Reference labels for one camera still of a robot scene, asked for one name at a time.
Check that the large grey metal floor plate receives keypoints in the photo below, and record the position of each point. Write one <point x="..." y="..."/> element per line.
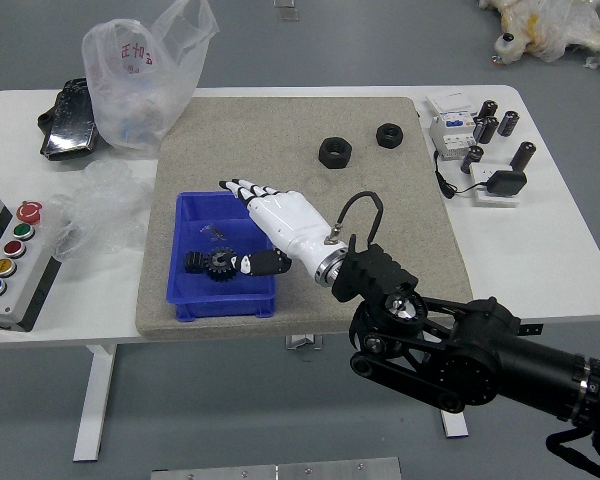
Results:
<point x="275" y="471"/>

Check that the white socket plate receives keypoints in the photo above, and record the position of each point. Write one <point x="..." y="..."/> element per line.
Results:
<point x="482" y="172"/>

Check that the white plastic bag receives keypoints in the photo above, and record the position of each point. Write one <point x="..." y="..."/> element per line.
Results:
<point x="140" y="95"/>

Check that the big black gear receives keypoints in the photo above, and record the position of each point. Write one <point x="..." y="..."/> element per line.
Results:
<point x="219" y="272"/>

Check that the small black nut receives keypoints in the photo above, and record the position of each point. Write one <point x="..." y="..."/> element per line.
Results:
<point x="390" y="135"/>

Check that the metal bracket under table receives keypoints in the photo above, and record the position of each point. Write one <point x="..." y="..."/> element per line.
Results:
<point x="304" y="341"/>

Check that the small grey metal floor plate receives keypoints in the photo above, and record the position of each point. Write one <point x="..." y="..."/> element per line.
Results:
<point x="286" y="9"/>

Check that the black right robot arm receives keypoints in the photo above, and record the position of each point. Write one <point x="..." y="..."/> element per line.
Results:
<point x="480" y="360"/>

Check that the clear plastic wrap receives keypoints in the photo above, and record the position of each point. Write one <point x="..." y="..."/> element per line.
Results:
<point x="105" y="210"/>

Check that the black power adapter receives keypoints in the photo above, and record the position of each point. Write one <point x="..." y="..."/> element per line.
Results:
<point x="506" y="182"/>

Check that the red emergency stop button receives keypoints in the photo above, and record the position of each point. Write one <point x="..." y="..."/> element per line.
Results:
<point x="29" y="211"/>

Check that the white circuit breaker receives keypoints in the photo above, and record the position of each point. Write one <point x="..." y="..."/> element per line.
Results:
<point x="450" y="125"/>

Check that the blue plastic box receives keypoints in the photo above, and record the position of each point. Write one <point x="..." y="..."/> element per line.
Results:
<point x="205" y="290"/>

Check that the plastic wrapped plush toy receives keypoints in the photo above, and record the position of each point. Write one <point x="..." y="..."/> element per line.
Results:
<point x="550" y="27"/>

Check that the small black gear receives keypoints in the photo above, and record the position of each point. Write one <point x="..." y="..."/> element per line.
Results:
<point x="195" y="261"/>

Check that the small clear bag with screw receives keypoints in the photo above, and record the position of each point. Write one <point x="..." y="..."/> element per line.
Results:
<point x="212" y="232"/>

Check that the yellow push button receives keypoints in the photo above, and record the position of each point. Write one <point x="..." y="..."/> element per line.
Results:
<point x="3" y="266"/>

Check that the grey button control box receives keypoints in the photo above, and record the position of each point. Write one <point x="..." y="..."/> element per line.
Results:
<point x="10" y="305"/>

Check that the black cylindrical capacitor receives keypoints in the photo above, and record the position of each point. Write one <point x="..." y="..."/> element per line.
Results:
<point x="522" y="155"/>
<point x="508" y="122"/>
<point x="471" y="159"/>
<point x="489" y="110"/>
<point x="486" y="130"/>

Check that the grey-brown table mat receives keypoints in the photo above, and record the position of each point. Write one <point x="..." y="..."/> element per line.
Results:
<point x="280" y="140"/>

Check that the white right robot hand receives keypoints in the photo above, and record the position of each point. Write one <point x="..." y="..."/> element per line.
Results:
<point x="290" y="220"/>

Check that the red push button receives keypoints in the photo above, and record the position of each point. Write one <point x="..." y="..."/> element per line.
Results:
<point x="14" y="248"/>

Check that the green push button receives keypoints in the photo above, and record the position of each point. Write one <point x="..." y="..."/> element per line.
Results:
<point x="23" y="231"/>

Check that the big black nut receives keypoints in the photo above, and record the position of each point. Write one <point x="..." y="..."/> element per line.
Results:
<point x="335" y="152"/>

